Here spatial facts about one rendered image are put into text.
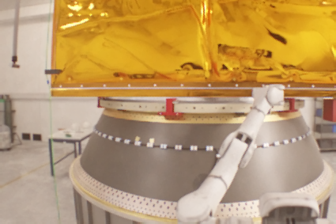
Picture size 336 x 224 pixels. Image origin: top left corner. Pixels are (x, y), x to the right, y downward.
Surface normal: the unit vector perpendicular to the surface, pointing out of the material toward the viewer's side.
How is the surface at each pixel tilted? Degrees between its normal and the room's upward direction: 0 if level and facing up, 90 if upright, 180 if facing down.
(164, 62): 88
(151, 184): 62
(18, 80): 90
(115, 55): 88
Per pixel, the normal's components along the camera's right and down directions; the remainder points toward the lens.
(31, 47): -0.10, 0.04
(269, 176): 0.21, -0.44
